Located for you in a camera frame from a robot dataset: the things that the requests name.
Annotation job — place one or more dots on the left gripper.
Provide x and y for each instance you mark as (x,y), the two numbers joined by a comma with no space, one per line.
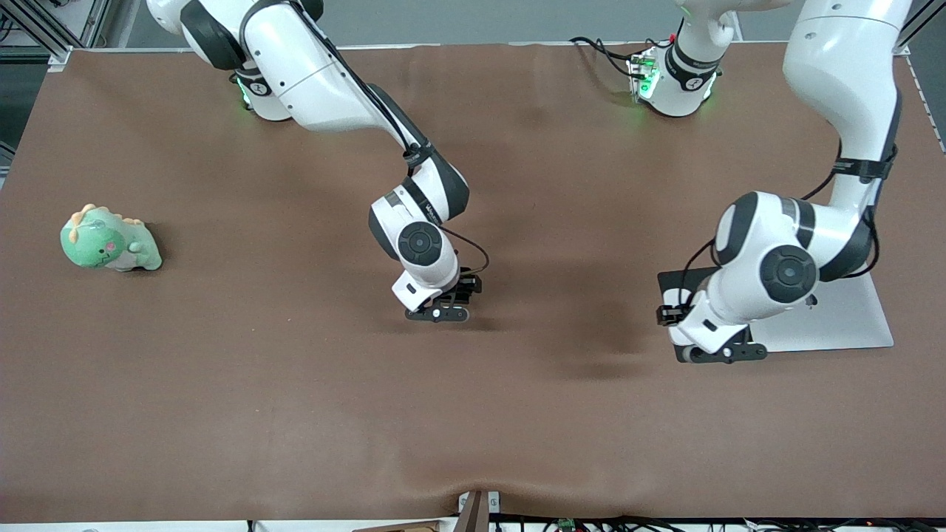
(671,313)

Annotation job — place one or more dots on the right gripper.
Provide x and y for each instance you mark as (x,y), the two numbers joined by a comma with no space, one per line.
(468,286)

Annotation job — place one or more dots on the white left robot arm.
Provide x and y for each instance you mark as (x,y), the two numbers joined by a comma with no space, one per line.
(842,74)

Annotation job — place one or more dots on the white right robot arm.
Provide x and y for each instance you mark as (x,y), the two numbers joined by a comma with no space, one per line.
(318,81)

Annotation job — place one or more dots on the brown table cover sheet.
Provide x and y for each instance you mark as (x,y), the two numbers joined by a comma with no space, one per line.
(473,406)

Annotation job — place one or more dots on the silver closed laptop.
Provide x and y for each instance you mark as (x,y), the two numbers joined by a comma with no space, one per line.
(850,318)

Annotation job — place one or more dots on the green dinosaur plush toy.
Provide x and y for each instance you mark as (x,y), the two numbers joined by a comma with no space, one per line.
(100,244)

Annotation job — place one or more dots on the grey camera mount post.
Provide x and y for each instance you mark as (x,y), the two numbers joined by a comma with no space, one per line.
(473,513)

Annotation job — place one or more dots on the white table corner bracket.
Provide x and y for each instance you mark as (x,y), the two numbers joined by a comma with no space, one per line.
(903,49)
(59,59)

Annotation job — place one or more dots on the aluminium frame profiles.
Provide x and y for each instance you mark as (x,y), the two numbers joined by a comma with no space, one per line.
(92,18)

